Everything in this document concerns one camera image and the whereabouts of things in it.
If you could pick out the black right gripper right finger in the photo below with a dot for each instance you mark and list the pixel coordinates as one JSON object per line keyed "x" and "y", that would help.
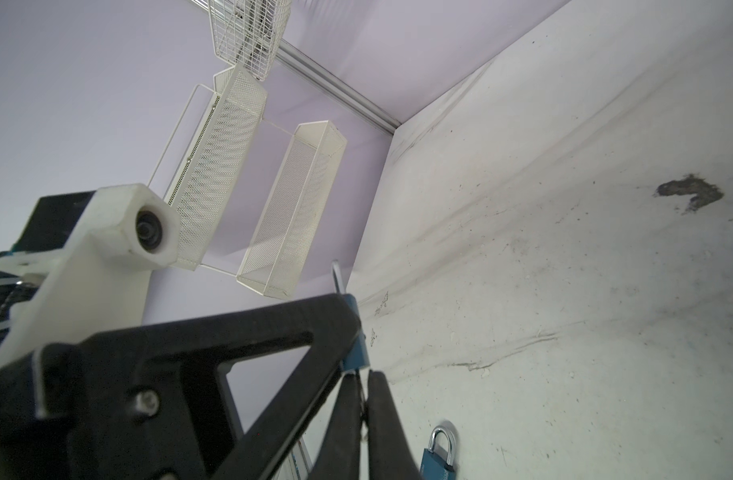
{"x": 389, "y": 456}

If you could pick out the white wire basket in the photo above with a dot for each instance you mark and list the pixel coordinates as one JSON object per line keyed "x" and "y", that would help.
{"x": 247, "y": 33}

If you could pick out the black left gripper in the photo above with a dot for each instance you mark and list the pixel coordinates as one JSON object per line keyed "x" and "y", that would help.
{"x": 82, "y": 411}

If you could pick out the large blue padlock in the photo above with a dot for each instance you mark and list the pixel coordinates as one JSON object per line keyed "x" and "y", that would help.
{"x": 438, "y": 460}

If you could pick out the aluminium frame profiles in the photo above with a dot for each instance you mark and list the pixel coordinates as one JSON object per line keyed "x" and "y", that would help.
{"x": 308, "y": 69}

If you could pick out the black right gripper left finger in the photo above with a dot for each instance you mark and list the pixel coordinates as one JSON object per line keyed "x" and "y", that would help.
{"x": 339, "y": 456}

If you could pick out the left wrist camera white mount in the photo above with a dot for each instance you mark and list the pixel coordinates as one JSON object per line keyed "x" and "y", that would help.
{"x": 82, "y": 266}

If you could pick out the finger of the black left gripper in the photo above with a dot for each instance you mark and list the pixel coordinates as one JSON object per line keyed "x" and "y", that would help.
{"x": 203, "y": 435}

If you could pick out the small blue padlock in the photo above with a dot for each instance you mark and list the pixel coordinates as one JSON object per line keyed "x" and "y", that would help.
{"x": 357, "y": 358}

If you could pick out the white mesh two-tier shelf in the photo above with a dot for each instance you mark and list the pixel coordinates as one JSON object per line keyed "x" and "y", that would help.
{"x": 250, "y": 193}

